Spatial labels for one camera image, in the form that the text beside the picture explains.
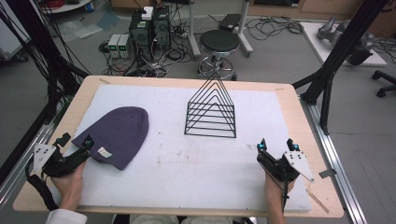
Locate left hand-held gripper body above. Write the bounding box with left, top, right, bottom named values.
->
left=33, top=144, right=92, bottom=178

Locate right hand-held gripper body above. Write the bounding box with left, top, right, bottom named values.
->
left=256, top=150, right=316, bottom=183

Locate purple knit beanie hat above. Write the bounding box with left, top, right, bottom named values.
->
left=71, top=105, right=150, bottom=172

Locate person's right hand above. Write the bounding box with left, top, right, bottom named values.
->
left=263, top=170, right=295, bottom=203

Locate person's left hand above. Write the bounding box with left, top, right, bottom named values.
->
left=50, top=162, right=88, bottom=211

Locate grey tape strip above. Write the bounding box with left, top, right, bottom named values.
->
left=318, top=168, right=338, bottom=179

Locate thin wooden stick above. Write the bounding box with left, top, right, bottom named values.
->
left=305, top=189, right=331, bottom=215

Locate person's white sleeve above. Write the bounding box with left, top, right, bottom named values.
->
left=45, top=208, right=89, bottom=224

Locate white foam mat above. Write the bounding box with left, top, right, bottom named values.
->
left=50, top=84, right=313, bottom=213

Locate grey bench power supply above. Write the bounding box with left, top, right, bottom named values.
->
left=118, top=34, right=134, bottom=59
left=107, top=34, right=121, bottom=59

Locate white floor platform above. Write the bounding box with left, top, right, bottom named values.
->
left=300, top=21, right=389, bottom=68

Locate black office chair base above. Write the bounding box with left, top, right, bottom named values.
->
left=371, top=69, right=396, bottom=99

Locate white table leg stand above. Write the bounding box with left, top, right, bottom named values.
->
left=186, top=0, right=255, bottom=59

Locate black round stool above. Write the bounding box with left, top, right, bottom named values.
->
left=197, top=29, right=241, bottom=81

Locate black computer tower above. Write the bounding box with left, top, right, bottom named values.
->
left=128, top=10, right=154, bottom=61
left=151, top=5, right=173, bottom=51

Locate black flat box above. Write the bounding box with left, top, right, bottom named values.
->
left=218, top=13, right=243, bottom=33

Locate round white table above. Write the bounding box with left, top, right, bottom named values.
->
left=39, top=0, right=94, bottom=15

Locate white box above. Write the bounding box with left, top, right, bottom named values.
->
left=141, top=6, right=155, bottom=21

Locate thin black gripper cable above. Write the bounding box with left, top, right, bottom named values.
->
left=280, top=179, right=290, bottom=214

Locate black sleeved gripper cable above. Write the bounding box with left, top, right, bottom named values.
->
left=25, top=158, right=60, bottom=212

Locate aluminium rail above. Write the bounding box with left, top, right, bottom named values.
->
left=299, top=95, right=369, bottom=224
left=0, top=123, right=61, bottom=207

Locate black wire triangular rack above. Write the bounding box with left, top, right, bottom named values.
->
left=183, top=72, right=237, bottom=139

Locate black metal frame stand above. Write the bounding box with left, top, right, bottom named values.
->
left=0, top=0, right=92, bottom=126
left=291, top=0, right=390, bottom=135

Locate tangle of cables by computers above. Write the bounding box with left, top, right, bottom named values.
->
left=98, top=40, right=193, bottom=78

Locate tangle of black floor cables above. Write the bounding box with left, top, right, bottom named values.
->
left=245, top=15, right=304, bottom=42

